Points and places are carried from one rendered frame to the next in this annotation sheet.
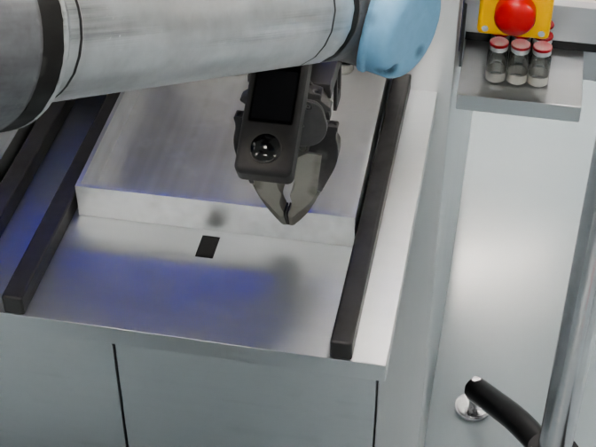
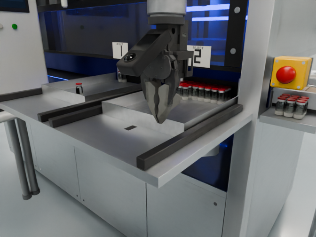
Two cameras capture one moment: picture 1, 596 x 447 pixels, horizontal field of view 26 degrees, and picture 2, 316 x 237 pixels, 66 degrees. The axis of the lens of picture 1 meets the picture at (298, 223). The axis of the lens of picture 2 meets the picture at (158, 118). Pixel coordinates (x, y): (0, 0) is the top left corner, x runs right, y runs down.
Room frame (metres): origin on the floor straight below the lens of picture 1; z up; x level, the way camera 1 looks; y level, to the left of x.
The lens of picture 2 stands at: (0.45, -0.22, 1.09)
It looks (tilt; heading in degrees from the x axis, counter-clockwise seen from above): 20 degrees down; 29
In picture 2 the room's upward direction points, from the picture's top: straight up
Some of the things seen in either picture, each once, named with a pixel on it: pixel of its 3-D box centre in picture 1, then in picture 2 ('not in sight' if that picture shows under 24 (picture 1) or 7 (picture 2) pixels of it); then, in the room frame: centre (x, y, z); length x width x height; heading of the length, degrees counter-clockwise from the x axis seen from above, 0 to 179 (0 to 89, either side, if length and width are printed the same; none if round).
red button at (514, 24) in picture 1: (515, 12); (286, 74); (1.09, -0.21, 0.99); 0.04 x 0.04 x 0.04; 79
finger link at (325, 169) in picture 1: (311, 145); (167, 82); (0.88, -0.01, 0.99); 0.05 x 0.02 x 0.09; 79
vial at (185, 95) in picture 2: not in sight; (185, 92); (1.16, 0.07, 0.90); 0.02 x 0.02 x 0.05
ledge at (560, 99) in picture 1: (521, 71); (292, 116); (1.18, -0.24, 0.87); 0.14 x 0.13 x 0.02; 169
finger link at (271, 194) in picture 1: (275, 168); (159, 99); (0.91, 0.02, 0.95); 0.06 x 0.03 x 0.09; 169
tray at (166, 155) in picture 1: (251, 109); (178, 102); (1.07, 0.05, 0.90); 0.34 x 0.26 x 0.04; 170
